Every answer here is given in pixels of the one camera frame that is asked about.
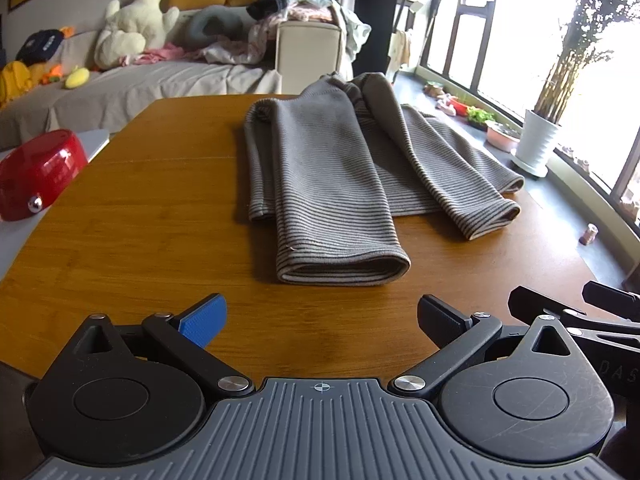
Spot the orange toy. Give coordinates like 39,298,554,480
40,62,67,86

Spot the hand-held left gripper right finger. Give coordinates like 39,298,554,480
390,294,581,400

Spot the grey neck pillow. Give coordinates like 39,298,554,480
182,5,258,53

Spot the white hanging cloth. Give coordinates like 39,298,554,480
390,30,412,68

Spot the white plush duck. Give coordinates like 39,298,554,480
94,0,181,71

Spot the yellow plush toy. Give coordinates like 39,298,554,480
0,60,36,107

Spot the mop handle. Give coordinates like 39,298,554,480
392,0,427,86

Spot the grey covered sofa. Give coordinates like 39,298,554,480
0,0,351,151

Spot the pink cloth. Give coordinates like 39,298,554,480
122,42,186,66

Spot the red rounded appliance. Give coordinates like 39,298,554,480
0,129,89,222

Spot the dark window frame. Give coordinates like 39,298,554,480
390,0,640,241

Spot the pink bowl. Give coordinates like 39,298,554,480
485,120,522,152

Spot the navy plush toy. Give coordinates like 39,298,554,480
15,30,66,66

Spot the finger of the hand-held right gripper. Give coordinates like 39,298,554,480
582,281,640,318
507,286,640,347

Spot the yellow-green toy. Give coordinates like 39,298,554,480
64,67,91,90

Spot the small green plant tray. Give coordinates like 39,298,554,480
466,106,496,132

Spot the pile of mixed clothes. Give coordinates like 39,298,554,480
200,0,373,66

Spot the white ribbed plant pot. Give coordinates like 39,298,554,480
511,108,561,178

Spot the tall green houseplant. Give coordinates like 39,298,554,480
532,0,640,126

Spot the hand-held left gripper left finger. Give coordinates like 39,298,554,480
69,292,256,399

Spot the grey striped sweater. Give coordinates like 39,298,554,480
243,72,525,287

